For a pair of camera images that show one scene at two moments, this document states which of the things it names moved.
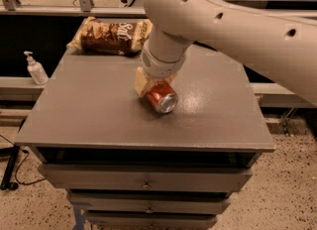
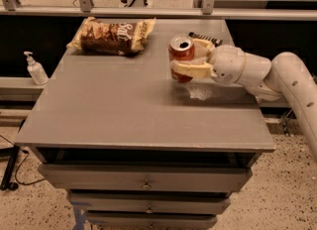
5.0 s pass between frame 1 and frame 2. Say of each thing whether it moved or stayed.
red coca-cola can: moved
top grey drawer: stayed
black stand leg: stayed
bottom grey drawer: stayed
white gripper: moved
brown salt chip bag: stayed
